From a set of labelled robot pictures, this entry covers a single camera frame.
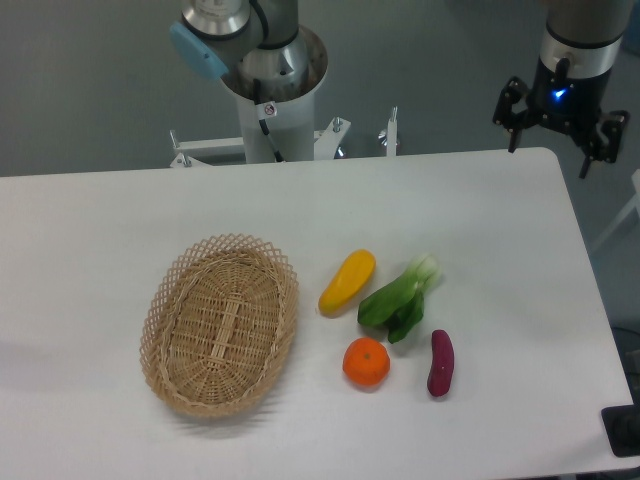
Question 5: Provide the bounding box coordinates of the black device at table edge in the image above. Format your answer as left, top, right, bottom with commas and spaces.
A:
601, 404, 639, 458

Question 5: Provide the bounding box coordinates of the black cable on pedestal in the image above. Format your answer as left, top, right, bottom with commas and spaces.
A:
252, 78, 285, 164

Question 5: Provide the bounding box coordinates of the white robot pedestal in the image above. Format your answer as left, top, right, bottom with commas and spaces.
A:
168, 24, 404, 169

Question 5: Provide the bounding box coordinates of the yellow mango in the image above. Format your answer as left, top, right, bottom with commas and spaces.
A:
318, 249, 376, 316

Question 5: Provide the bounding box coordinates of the green bok choy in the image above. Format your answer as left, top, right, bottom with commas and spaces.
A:
357, 254, 441, 344

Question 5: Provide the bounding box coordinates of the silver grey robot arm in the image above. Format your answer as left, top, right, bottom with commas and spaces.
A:
169, 1, 634, 164

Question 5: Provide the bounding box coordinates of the white frame at right edge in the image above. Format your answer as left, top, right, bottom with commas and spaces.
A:
590, 170, 640, 255

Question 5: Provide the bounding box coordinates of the purple sweet potato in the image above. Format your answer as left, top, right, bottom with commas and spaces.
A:
426, 329, 455, 398

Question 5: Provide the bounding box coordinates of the woven wicker basket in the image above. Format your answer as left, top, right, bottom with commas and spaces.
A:
140, 234, 299, 419

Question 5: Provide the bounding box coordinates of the orange tangerine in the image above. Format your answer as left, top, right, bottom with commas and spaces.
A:
342, 337, 391, 387

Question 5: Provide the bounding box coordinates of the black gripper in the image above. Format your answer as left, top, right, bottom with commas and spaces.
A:
492, 60, 630, 179

